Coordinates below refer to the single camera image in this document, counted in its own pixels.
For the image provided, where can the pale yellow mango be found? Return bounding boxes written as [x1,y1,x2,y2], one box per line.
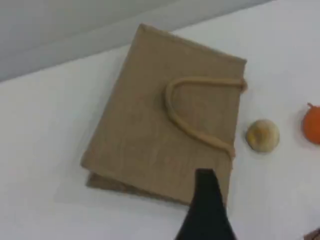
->
[245,118,280,152]

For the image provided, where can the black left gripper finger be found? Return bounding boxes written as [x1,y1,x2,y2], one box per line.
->
[174,168,238,240]

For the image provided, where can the orange fruit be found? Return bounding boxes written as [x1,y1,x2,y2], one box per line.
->
[302,101,320,145]

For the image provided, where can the brown jute tote bag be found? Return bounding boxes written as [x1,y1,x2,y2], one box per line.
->
[79,22,249,208]

